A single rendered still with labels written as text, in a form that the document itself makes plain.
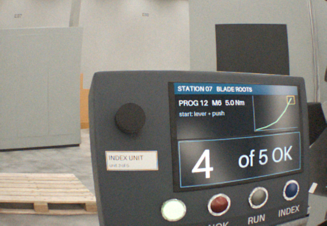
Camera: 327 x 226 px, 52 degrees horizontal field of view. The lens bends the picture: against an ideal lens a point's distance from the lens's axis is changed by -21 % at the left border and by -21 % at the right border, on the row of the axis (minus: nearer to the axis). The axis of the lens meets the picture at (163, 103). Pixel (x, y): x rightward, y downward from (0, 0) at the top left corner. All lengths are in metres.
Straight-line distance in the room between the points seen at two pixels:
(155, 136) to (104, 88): 0.07
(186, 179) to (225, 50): 3.39
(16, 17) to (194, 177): 12.98
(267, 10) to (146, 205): 3.18
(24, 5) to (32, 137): 7.86
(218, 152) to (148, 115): 0.08
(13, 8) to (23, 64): 7.28
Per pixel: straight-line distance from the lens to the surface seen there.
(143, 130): 0.40
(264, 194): 0.43
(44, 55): 6.36
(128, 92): 0.40
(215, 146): 0.42
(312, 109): 1.31
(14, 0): 13.36
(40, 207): 3.37
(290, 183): 0.46
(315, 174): 1.08
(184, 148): 0.41
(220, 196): 0.42
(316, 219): 2.59
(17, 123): 6.20
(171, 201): 0.40
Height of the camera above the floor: 1.25
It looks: 4 degrees down
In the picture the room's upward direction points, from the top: straight up
